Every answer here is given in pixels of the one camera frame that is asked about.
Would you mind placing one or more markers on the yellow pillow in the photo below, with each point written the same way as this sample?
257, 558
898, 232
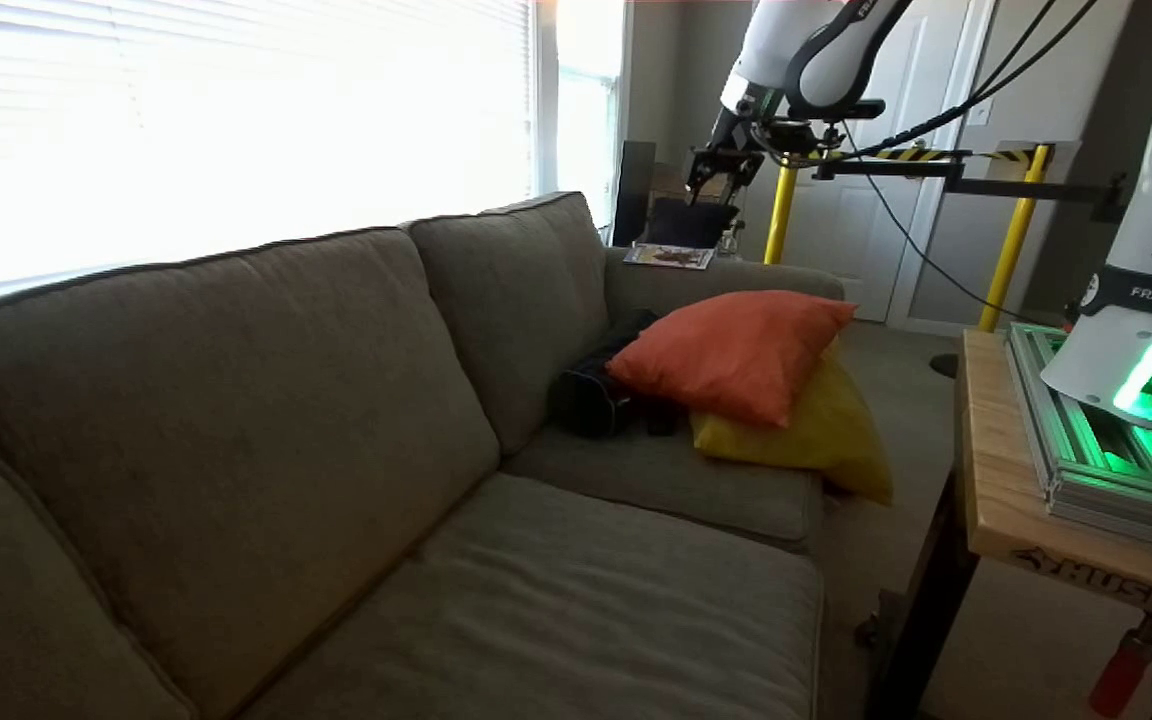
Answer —
828, 434

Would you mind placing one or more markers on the white window blinds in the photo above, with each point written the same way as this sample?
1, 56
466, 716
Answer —
165, 129

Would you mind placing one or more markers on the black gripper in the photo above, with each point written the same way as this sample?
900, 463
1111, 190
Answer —
730, 156

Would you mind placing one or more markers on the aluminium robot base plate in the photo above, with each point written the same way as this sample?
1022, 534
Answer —
1093, 466

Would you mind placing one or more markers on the wooden table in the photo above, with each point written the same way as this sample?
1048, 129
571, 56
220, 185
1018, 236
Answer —
991, 509

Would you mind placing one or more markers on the orange pillow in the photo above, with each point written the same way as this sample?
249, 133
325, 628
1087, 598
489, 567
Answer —
738, 353

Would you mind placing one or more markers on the dark side table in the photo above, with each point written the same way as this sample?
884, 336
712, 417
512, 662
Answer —
665, 230

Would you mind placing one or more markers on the red clamp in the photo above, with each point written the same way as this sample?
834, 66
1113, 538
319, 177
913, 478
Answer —
1120, 672

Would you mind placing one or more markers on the yellow tripod stand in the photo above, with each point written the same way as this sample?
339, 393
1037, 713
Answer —
918, 162

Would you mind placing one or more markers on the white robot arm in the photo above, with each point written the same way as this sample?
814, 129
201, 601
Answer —
811, 61

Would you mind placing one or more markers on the grey fabric sofa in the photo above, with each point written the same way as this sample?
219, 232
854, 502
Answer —
319, 483

